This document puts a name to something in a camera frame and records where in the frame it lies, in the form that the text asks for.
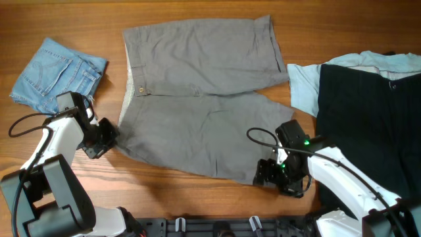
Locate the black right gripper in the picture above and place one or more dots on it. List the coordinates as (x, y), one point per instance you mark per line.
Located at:
(295, 187)

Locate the light blue shirt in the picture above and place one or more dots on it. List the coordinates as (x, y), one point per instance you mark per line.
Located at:
(309, 84)

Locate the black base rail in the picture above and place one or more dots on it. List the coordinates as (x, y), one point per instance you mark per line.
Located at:
(252, 226)

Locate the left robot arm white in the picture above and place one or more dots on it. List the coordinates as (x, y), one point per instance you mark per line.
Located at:
(46, 198)

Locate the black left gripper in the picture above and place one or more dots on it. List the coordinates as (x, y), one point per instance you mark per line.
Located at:
(112, 134)

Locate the black garment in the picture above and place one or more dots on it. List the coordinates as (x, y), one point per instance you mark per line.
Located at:
(376, 125)

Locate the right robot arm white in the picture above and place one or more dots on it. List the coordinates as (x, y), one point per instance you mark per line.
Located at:
(376, 211)

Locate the grey cotton shorts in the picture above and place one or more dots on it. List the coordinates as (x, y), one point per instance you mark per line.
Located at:
(193, 92)

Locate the folded blue denim shorts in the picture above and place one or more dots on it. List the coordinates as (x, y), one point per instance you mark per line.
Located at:
(53, 70)

